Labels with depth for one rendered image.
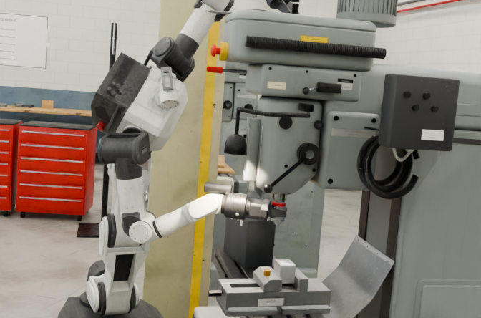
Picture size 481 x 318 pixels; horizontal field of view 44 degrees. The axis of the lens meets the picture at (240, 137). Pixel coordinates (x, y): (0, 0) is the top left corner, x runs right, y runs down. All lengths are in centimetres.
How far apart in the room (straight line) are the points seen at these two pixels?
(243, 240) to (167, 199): 148
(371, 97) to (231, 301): 78
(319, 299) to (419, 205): 44
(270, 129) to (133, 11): 916
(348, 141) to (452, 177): 36
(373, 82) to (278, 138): 36
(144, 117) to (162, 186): 167
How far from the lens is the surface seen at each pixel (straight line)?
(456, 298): 215
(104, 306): 266
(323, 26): 188
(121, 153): 200
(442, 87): 177
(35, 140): 652
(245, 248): 228
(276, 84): 184
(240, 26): 183
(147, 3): 1097
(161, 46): 222
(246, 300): 188
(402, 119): 172
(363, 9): 198
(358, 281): 217
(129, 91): 210
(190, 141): 367
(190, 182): 371
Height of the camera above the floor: 169
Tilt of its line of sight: 6 degrees down
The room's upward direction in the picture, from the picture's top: 4 degrees clockwise
